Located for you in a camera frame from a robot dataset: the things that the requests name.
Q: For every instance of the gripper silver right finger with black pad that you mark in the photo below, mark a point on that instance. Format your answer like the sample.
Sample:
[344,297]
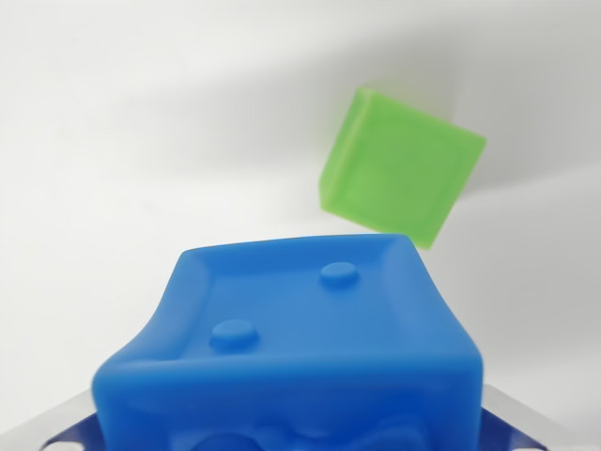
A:
[521,423]

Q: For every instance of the blue soft embossed cube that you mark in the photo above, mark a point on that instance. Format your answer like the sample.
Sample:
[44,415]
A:
[300,357]

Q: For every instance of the green soft cube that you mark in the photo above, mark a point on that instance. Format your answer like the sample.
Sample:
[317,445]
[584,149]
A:
[399,169]

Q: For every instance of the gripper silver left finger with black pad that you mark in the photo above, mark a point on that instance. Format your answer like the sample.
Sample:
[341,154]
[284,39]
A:
[70,425]

